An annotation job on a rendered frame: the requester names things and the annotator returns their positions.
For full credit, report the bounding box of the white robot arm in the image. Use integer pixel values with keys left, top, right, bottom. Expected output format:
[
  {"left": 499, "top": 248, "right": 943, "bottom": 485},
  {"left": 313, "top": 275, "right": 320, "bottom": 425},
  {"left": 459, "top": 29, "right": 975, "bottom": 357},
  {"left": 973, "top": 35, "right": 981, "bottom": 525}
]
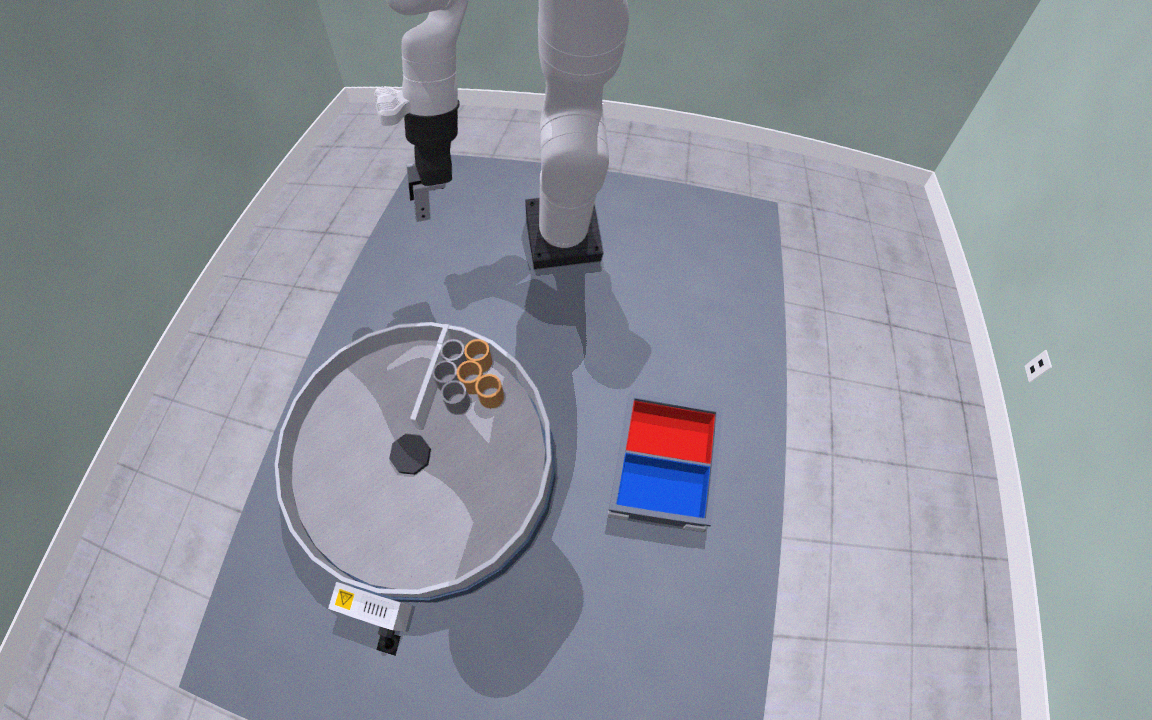
[{"left": 386, "top": 0, "right": 629, "bottom": 248}]

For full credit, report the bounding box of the grey metal ring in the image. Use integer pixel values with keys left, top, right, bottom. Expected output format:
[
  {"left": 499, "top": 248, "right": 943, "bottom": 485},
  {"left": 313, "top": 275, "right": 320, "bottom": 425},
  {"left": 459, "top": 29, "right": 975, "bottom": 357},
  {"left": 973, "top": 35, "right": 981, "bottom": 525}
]
[
  {"left": 441, "top": 380, "right": 470, "bottom": 415},
  {"left": 440, "top": 339, "right": 467, "bottom": 367},
  {"left": 432, "top": 361, "right": 458, "bottom": 391}
]

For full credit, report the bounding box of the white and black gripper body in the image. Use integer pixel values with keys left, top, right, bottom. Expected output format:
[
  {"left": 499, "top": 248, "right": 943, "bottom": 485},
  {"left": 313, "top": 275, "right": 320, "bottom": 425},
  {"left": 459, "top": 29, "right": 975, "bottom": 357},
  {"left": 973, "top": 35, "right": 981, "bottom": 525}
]
[{"left": 376, "top": 71, "right": 460, "bottom": 185}]

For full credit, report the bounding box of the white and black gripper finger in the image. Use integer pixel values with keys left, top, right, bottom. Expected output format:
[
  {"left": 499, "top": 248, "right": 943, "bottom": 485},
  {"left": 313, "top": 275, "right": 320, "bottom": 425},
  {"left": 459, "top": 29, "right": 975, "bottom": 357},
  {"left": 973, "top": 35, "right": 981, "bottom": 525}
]
[
  {"left": 414, "top": 183, "right": 446, "bottom": 222},
  {"left": 406, "top": 162, "right": 422, "bottom": 200}
]

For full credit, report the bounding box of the bronze bushing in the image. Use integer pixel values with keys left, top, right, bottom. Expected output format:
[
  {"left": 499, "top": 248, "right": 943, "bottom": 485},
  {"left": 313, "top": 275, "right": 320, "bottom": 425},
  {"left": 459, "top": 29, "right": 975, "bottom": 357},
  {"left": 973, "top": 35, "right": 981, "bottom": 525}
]
[
  {"left": 457, "top": 361, "right": 483, "bottom": 394},
  {"left": 475, "top": 374, "right": 505, "bottom": 409},
  {"left": 464, "top": 339, "right": 492, "bottom": 373}
]

